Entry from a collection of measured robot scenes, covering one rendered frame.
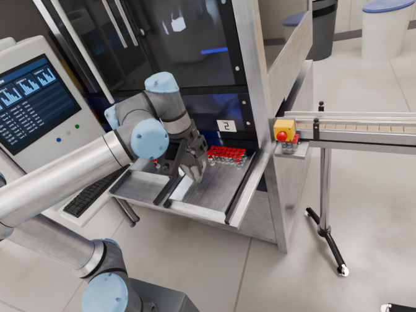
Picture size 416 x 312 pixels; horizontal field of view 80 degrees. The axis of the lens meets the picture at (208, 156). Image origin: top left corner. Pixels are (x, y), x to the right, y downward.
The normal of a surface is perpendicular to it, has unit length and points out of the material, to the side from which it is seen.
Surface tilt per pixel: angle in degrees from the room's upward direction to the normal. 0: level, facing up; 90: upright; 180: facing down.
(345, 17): 90
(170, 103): 90
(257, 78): 90
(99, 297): 7
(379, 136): 90
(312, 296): 0
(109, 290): 7
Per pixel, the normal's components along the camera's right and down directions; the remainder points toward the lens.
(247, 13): -0.44, 0.66
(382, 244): -0.27, -0.75
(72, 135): 0.83, 0.14
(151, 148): 0.47, 0.45
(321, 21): 0.01, 0.69
